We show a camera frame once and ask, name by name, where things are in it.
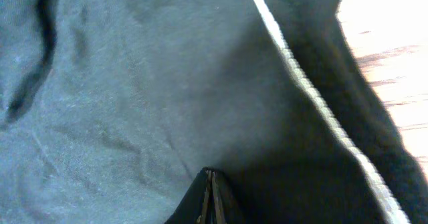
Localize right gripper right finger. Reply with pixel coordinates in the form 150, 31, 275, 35
212, 171, 247, 224

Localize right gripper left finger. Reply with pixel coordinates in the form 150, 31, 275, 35
165, 168, 211, 224

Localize black shorts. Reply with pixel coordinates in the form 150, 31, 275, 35
1, 0, 427, 223

